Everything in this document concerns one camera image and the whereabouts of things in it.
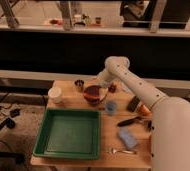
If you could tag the orange apple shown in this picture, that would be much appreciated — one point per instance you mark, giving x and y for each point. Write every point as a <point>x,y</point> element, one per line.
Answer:
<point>144,110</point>

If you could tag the green plastic tray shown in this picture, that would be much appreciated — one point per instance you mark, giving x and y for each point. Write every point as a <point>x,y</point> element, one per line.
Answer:
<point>69,134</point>

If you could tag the black handled tool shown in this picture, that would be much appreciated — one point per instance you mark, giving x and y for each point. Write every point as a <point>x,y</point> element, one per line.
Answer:
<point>128,121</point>

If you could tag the white paper cup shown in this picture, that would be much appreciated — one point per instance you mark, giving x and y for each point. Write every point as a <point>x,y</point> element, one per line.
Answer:
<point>55,94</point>

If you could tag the metal fork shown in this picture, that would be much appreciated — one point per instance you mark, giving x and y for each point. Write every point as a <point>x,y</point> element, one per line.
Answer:
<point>114,151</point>

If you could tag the dark grape bunch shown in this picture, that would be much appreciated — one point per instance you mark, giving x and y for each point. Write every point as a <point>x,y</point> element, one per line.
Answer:
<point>112,88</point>

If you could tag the black rectangular block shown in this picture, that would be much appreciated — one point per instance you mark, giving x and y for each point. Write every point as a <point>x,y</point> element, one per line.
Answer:
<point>132,105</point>

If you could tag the small metal cup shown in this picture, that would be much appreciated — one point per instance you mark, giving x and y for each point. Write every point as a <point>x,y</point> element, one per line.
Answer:
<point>79,84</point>

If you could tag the purple bowl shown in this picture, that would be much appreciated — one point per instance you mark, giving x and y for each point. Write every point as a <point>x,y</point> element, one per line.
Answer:
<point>94,94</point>

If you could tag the small blue cup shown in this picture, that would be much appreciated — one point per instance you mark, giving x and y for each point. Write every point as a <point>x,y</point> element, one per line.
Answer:
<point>110,107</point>

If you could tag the blue sponge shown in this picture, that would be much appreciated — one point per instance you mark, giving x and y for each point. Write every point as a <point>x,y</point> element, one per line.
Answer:
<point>127,138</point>

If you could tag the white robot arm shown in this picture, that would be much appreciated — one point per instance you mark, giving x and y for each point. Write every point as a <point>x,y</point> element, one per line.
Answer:
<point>170,135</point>

